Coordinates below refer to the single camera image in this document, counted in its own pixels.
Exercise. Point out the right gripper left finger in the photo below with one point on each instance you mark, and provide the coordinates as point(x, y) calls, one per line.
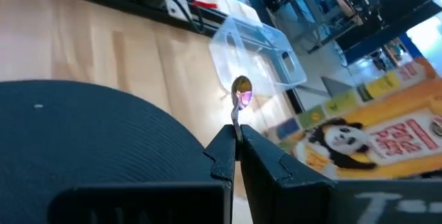
point(193, 196)

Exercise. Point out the dark round woven placemat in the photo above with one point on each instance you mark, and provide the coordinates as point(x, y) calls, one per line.
point(86, 134)

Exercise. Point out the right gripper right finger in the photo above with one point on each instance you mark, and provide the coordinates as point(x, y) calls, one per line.
point(276, 189)

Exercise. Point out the metal spoon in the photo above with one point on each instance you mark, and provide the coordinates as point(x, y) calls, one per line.
point(241, 91)

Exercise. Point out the yellow panda cereal box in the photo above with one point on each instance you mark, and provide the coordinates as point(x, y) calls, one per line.
point(380, 141)

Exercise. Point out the clear plastic container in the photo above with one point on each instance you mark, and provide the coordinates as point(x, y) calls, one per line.
point(255, 54)

